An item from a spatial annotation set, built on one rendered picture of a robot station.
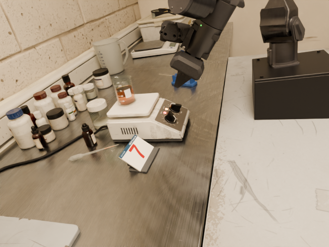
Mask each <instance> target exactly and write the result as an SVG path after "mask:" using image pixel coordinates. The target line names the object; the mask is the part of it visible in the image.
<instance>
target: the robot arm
mask: <svg viewBox="0 0 329 247"><path fill-rule="evenodd" d="M237 6H238V7H239V8H244V6H245V2H244V0H168V7H169V9H170V11H171V12H172V13H174V14H177V15H181V16H185V17H189V18H193V19H196V20H193V21H192V22H193V24H190V25H188V24H185V23H179V22H173V21H164V22H163V23H162V25H161V30H160V32H159V33H160V40H161V41H163V42H166V41H169V42H174V43H182V44H181V46H180V47H181V48H183V49H184V50H185V51H183V50H180V51H179V52H177V53H175V55H174V56H173V58H172V60H171V62H170V66H171V67H172V68H174V69H175V70H177V71H178V72H177V76H176V80H175V84H174V86H175V87H176V88H179V87H181V86H182V85H183V84H185V83H186V82H187V81H189V80H190V79H194V80H199V79H200V77H201V75H202V74H203V71H204V68H205V67H204V62H203V60H202V59H201V58H203V59H205V60H207V58H208V57H209V54H210V52H211V50H212V48H213V47H214V45H215V43H216V42H217V41H218V39H219V38H220V35H221V33H222V31H223V29H224V28H225V26H226V24H227V22H228V21H229V19H230V17H231V15H232V14H233V12H234V10H235V9H236V7H237ZM259 26H260V31H261V35H262V39H263V43H269V48H267V63H268V64H269V65H270V66H271V67H272V68H273V69H276V68H282V67H289V66H295V65H299V64H300V63H299V62H298V61H297V58H298V41H302V40H303V38H304V35H305V28H304V26H303V24H302V22H301V20H300V19H299V17H298V7H297V5H296V4H295V2H294V0H269V1H268V3H267V5H266V6H265V8H263V9H261V11H260V25H259Z"/></svg>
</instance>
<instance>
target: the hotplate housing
mask: <svg viewBox="0 0 329 247"><path fill-rule="evenodd" d="M164 100H165V99H163V98H158V100H157V102H156V104H155V105H154V107H153V109H152V111H151V113H150V114H149V115H147V116H137V117H114V118H109V120H108V121H107V122H106V124H107V127H108V129H109V132H110V135H111V138H112V139H113V141H114V142H130V141H131V139H132V138H133V136H134V135H137V136H138V137H140V138H141V139H143V140H144V141H146V142H163V141H182V140H183V137H184V133H185V130H186V126H187V123H188V119H189V115H190V113H189V111H187V114H186V118H185V121H184V124H183V127H182V131H178V130H176V129H174V128H171V127H169V126H167V125H165V124H162V123H160V122H157V121H155V118H156V116H157V114H158V112H159V110H160V108H161V106H162V104H163V102H164Z"/></svg>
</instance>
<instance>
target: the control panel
mask: <svg viewBox="0 0 329 247"><path fill-rule="evenodd" d="M171 103H172V102H170V101H168V100H164V102H163V104H162V106H161V108H160V110H159V112H158V114H157V116H156V118H155V121H157V122H160V123H162V124H165V125H167V126H169V127H171V128H174V129H176V130H178V131H182V127H183V124H184V121H185V118H186V114H187V111H188V109H186V108H184V107H182V106H181V109H180V112H179V113H174V112H172V113H173V114H174V115H175V117H176V123H168V122H167V121H166V120H165V116H166V115H167V114H168V112H169V111H171V110H170V109H169V106H170V105H171ZM165 108H167V109H168V110H166V109H165ZM164 112H166V114H165V113H164Z"/></svg>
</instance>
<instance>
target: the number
mask: <svg viewBox="0 0 329 247"><path fill-rule="evenodd" d="M151 147H152V146H151V145H149V144H148V143H146V142H145V141H143V140H142V139H140V138H139V137H136V139H135V140H134V142H133V143H132V145H131V146H130V148H129V149H128V150H127V152H126V153H125V155H124V156H123V159H125V160H126V161H128V162H129V163H131V164H132V165H134V166H135V167H137V168H138V169H139V167H140V166H141V164H142V162H143V161H144V159H145V157H146V155H147V154H148V152H149V150H150V149H151Z"/></svg>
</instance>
